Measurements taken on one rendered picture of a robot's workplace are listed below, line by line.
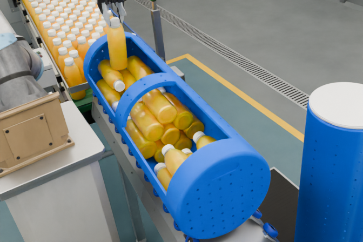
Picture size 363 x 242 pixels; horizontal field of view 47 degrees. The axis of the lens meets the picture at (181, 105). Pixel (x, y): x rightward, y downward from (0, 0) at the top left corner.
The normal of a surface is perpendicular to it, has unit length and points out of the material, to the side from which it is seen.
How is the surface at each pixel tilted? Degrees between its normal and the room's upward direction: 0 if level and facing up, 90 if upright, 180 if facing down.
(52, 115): 90
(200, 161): 20
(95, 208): 90
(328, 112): 0
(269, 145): 0
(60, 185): 90
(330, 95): 0
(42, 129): 90
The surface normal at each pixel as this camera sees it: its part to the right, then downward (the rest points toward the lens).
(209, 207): 0.44, 0.48
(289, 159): -0.09, -0.82
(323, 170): -0.70, 0.46
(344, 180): -0.22, 0.57
